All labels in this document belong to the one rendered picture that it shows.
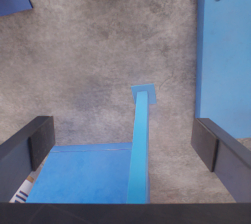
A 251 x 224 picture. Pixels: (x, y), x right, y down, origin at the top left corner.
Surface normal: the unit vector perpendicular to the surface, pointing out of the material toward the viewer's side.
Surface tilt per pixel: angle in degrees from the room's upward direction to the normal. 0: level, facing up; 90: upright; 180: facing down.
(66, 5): 0
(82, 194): 90
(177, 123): 0
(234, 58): 0
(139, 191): 90
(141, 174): 90
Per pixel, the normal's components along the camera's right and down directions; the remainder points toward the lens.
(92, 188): -0.21, -0.78
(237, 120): -0.11, 0.62
